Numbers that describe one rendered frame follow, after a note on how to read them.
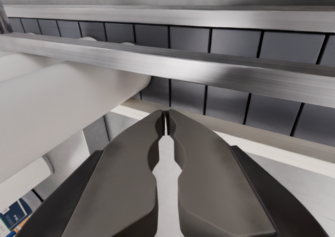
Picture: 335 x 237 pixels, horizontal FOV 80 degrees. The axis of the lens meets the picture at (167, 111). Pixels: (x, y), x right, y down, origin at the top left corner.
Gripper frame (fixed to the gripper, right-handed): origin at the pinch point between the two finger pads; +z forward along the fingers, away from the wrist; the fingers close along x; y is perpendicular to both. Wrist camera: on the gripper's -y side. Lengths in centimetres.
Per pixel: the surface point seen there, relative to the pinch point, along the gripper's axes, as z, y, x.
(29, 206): 35, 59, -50
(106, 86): 3.5, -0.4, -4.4
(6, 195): 15.9, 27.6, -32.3
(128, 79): 5.6, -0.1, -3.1
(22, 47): 5.3, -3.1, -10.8
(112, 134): 20.3, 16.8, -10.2
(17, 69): 4.2, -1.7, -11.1
